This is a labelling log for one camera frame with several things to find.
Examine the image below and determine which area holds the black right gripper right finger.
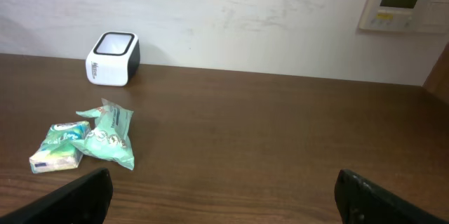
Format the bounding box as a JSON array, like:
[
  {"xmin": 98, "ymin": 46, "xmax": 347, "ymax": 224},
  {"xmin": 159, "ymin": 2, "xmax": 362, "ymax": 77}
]
[{"xmin": 334, "ymin": 169, "xmax": 448, "ymax": 224}]

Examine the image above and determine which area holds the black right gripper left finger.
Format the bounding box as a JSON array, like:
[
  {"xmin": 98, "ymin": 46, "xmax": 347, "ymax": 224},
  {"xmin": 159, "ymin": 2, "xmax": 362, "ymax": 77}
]
[{"xmin": 1, "ymin": 168, "xmax": 113, "ymax": 224}]

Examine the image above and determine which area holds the teal Kleenex tissue pack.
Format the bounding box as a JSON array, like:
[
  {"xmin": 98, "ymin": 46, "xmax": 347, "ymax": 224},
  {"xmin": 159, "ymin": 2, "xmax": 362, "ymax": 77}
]
[{"xmin": 29, "ymin": 121, "xmax": 91, "ymax": 173}]

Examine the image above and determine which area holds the teal snack bag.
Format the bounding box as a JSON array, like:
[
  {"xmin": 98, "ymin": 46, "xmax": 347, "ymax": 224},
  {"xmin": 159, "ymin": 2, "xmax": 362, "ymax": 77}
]
[{"xmin": 72, "ymin": 98, "xmax": 135, "ymax": 171}]

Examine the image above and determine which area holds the white barcode scanner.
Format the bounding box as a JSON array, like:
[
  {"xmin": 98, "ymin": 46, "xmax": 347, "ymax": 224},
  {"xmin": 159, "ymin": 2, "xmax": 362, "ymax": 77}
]
[{"xmin": 85, "ymin": 31, "xmax": 140, "ymax": 86}]

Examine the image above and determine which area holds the beige wall control panel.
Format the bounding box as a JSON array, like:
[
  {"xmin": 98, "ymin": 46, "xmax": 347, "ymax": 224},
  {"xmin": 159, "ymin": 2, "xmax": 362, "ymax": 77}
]
[{"xmin": 358, "ymin": 0, "xmax": 448, "ymax": 34}]

